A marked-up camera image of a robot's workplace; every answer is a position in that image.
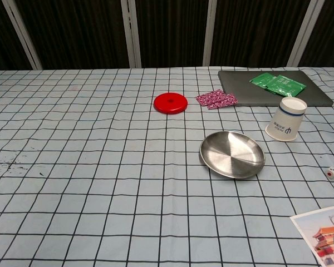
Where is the round steel plate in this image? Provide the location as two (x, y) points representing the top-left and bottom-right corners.
(199, 131), (266, 180)

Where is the white paper cup blue print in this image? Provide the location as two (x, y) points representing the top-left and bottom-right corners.
(265, 97), (308, 142)

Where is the red round plastic lid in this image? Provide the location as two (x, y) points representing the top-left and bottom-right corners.
(153, 92), (189, 115)

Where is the pink patterned packet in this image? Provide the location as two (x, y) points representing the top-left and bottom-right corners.
(207, 93), (239, 110)
(195, 88), (225, 107)

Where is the light blue checkered tablecloth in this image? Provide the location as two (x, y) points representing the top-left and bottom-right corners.
(0, 66), (334, 267)

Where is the grey closed laptop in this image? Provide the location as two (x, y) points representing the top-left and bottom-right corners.
(218, 70), (334, 107)

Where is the green foil packet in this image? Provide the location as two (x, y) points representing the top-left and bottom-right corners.
(264, 75), (307, 97)
(249, 72), (279, 90)

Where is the postcard with red building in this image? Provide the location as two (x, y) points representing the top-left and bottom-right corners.
(290, 204), (334, 267)

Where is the white metal frame post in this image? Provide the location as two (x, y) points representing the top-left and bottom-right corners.
(2, 0), (42, 70)
(120, 0), (142, 68)
(203, 0), (218, 67)
(288, 0), (326, 67)

